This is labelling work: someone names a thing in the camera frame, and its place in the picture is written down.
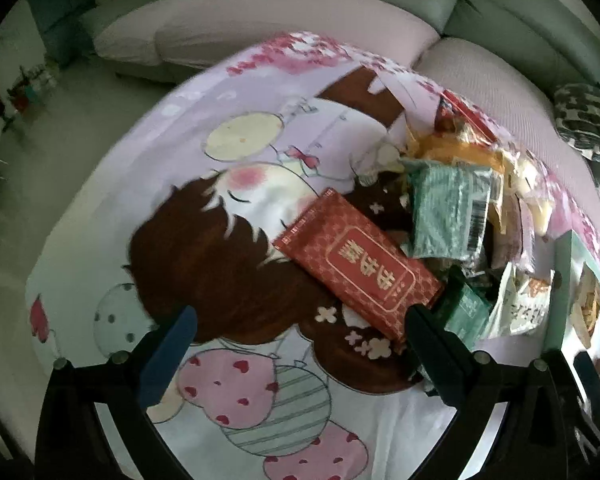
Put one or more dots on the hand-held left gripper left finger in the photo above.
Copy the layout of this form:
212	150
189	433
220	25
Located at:
166	360

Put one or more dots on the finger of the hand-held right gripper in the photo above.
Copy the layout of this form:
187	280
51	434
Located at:
592	380

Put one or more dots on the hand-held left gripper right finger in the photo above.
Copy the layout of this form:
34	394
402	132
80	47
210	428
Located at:
430	355

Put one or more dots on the dark green snack packet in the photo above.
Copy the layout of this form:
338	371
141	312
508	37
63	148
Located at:
464	310

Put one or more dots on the white packet with brown print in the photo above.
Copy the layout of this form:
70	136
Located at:
520	305

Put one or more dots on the teal cardboard box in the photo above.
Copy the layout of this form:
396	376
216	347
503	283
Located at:
562	280

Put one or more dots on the red packet with gold label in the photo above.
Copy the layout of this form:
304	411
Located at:
355	265

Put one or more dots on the yellow snack packet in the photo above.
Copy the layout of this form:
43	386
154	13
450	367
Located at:
455	151

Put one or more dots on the pink packet with barcode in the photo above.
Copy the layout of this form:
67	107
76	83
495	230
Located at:
507	240

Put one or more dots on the light green snack packet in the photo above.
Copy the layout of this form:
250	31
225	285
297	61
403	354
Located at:
440	210

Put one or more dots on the cartoon printed blanket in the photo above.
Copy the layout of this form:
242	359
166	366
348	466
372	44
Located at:
205	170

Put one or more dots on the bun in clear packet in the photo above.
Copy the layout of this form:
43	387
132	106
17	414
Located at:
522	172

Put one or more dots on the red chips packet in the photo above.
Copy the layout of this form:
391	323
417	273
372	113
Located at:
460	110

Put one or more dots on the black and white patterned pillow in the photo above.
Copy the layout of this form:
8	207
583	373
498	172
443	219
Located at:
587	120

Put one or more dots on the grey-green sofa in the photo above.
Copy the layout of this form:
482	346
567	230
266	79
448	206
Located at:
520	15

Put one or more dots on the grey green sofa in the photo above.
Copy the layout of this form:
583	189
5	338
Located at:
280	25

